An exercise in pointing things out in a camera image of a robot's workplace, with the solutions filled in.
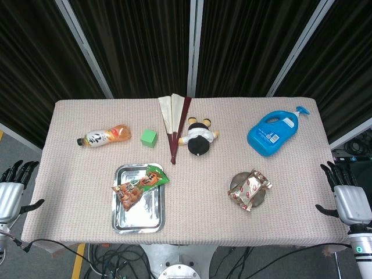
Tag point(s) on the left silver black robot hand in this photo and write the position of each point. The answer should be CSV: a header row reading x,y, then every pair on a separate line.
x,y
11,200

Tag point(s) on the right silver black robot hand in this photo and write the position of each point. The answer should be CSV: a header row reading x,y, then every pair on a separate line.
x,y
353,203

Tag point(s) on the red white snack packet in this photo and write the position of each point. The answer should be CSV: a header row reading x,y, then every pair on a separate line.
x,y
251,189

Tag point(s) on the green orange snack bag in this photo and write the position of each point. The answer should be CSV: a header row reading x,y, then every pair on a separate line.
x,y
136,189

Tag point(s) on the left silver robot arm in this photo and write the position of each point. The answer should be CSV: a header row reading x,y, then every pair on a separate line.
x,y
3,235

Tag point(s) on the black electronics box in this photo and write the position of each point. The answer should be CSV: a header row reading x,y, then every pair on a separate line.
x,y
353,159

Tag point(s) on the blue detergent jug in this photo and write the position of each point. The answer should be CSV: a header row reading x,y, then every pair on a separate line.
x,y
268,135

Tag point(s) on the orange tea bottle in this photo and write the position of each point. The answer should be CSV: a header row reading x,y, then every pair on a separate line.
x,y
106,136

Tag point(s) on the round steel plate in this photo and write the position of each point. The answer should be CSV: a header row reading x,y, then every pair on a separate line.
x,y
237,180

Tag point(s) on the black pleated curtain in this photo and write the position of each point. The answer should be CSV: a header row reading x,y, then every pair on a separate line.
x,y
136,46
35,72
343,72
250,46

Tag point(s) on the rectangular steel tray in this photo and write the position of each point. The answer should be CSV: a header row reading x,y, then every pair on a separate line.
x,y
145,213

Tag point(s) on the green cube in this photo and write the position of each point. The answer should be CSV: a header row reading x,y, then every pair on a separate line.
x,y
148,138

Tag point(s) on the pink woven tablecloth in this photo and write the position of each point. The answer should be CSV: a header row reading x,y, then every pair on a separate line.
x,y
203,226

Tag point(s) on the black white plush doll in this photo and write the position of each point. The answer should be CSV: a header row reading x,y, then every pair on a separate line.
x,y
199,139

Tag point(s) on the cream maroon folding fan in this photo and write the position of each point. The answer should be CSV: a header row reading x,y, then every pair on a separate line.
x,y
173,116

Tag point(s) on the grey metal partition post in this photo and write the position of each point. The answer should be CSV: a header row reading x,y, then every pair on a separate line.
x,y
299,49
84,49
194,49

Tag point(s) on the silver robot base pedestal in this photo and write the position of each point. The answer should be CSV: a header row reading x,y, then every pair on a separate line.
x,y
178,261

